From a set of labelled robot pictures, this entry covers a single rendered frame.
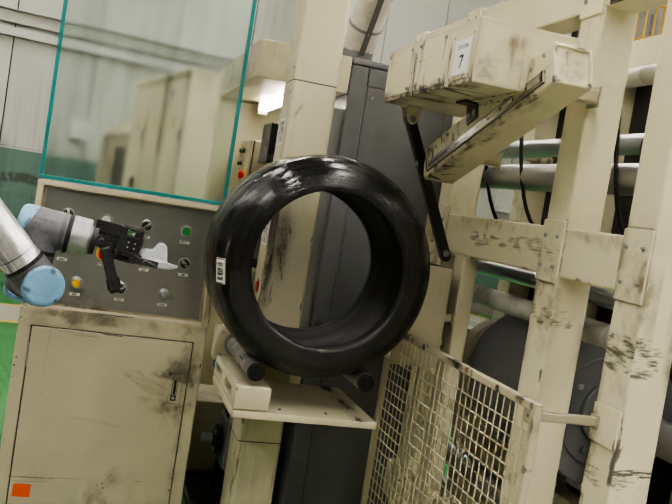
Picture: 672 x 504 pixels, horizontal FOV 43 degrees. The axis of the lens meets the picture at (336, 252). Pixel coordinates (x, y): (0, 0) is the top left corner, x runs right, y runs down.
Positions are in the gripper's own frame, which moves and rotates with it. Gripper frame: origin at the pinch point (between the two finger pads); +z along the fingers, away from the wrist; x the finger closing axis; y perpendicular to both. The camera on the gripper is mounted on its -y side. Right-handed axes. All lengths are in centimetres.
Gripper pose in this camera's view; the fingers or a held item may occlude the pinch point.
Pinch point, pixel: (171, 268)
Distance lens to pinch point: 211.2
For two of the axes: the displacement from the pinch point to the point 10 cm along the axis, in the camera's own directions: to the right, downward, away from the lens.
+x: -2.6, -0.9, 9.6
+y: 2.7, -9.6, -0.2
